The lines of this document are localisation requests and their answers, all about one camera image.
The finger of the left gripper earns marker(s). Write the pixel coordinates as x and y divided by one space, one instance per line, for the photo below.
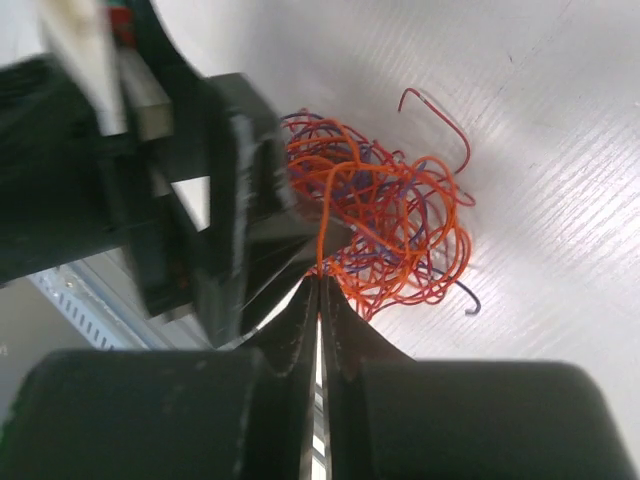
262 235

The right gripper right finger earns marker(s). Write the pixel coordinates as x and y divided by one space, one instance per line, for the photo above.
388 416

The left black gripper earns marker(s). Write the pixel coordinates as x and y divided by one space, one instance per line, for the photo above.
68 192

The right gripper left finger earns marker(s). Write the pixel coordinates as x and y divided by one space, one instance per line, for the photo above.
243 413

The red orange cable ball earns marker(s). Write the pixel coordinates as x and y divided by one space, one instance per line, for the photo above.
409 246

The aluminium mounting rail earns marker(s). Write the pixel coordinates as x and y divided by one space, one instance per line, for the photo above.
98 298

